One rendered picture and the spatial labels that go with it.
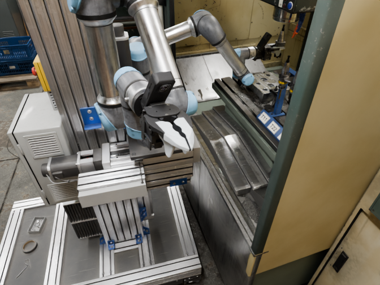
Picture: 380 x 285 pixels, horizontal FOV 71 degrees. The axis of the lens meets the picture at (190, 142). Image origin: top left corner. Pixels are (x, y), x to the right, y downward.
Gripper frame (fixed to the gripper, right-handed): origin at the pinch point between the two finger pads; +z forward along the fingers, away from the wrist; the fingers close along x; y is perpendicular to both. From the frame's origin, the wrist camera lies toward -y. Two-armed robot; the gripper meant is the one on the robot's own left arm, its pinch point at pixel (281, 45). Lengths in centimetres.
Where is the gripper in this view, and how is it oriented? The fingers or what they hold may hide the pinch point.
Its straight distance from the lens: 198.6
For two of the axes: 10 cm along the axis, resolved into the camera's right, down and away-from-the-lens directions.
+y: 0.1, 7.7, 6.3
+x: 3.1, 6.0, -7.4
